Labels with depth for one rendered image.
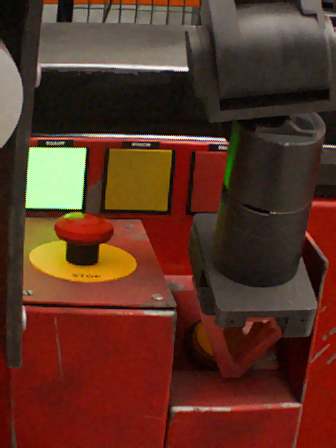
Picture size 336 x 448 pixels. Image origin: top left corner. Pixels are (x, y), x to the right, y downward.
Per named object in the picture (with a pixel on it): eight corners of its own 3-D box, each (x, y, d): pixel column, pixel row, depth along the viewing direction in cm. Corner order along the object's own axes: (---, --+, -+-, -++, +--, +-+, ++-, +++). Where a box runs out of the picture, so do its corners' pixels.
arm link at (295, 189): (245, 125, 71) (338, 132, 72) (225, 70, 76) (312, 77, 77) (228, 226, 75) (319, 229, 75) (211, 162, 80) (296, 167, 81)
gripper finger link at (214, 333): (265, 331, 90) (289, 224, 85) (283, 395, 84) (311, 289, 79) (172, 332, 89) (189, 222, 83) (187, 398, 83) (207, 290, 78)
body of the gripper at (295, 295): (282, 237, 86) (300, 145, 81) (313, 331, 77) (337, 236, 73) (188, 235, 84) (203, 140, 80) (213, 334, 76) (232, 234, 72)
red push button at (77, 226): (54, 280, 81) (56, 227, 80) (49, 257, 85) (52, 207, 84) (114, 282, 82) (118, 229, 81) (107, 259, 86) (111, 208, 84)
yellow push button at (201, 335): (190, 375, 87) (195, 360, 85) (185, 330, 89) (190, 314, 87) (242, 374, 88) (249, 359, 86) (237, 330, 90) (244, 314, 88)
